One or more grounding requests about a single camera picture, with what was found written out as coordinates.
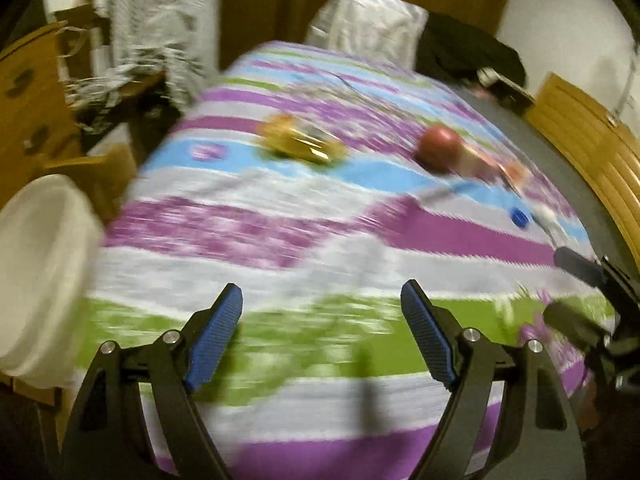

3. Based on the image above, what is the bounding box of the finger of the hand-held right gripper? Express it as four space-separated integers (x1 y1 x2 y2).
542 300 613 356
552 246 608 287

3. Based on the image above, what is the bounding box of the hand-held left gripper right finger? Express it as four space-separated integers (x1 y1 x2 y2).
401 280 588 480

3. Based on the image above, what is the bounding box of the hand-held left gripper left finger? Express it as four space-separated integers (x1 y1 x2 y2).
60 283 244 480

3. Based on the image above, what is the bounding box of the white round basin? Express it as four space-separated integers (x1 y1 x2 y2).
0 174 107 388

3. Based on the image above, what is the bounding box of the white twisted tissue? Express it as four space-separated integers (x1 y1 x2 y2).
531 207 572 247

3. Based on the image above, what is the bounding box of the red apple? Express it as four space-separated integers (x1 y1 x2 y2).
417 126 466 174

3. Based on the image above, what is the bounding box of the yellow plastic snack wrapper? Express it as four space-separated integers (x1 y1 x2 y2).
257 114 349 164

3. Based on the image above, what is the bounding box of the dark clothes pile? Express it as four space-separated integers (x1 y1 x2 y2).
414 12 530 103

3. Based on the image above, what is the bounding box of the wooden drawer chest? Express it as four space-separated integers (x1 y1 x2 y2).
0 19 88 208

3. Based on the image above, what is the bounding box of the grey striped cloth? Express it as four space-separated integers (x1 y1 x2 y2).
60 0 222 113

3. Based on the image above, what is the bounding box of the white plastic bag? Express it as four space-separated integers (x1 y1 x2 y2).
305 0 429 69

